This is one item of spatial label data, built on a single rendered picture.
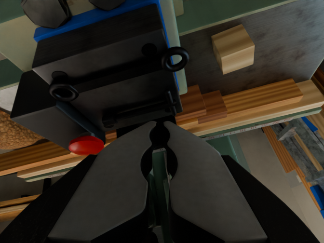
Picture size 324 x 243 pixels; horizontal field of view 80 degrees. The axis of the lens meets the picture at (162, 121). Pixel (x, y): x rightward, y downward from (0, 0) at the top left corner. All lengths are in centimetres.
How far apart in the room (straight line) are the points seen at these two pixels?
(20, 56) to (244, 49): 22
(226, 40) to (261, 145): 279
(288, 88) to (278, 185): 254
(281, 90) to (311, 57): 6
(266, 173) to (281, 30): 264
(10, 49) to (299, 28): 32
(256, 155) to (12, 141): 277
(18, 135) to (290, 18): 43
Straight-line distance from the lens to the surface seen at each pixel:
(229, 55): 24
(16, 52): 20
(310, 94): 43
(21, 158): 48
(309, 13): 32
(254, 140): 301
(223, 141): 54
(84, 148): 18
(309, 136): 115
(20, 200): 272
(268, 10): 29
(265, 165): 292
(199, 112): 30
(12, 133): 40
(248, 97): 38
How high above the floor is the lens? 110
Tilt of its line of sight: 30 degrees down
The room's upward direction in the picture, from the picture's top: 169 degrees clockwise
